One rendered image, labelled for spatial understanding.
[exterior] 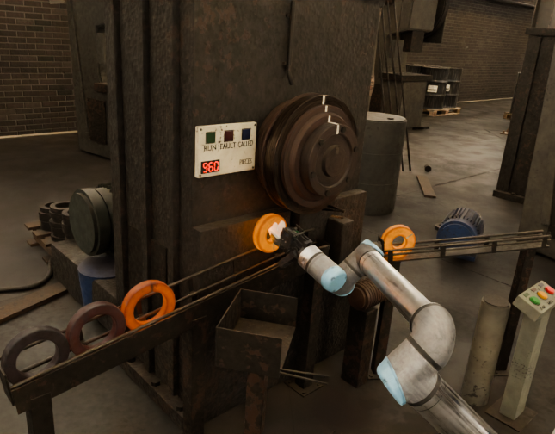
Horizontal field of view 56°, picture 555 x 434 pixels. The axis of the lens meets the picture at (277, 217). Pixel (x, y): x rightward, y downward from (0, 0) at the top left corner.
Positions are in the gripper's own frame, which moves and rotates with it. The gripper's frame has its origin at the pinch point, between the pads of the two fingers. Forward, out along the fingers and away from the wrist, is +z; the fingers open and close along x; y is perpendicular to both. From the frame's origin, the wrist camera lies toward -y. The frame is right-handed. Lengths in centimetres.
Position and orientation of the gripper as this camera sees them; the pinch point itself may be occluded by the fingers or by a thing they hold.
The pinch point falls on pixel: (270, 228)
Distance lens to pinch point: 202.2
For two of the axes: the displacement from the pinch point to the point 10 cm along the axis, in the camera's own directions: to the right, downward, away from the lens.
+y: 2.5, -8.2, -5.1
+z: -6.2, -5.4, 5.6
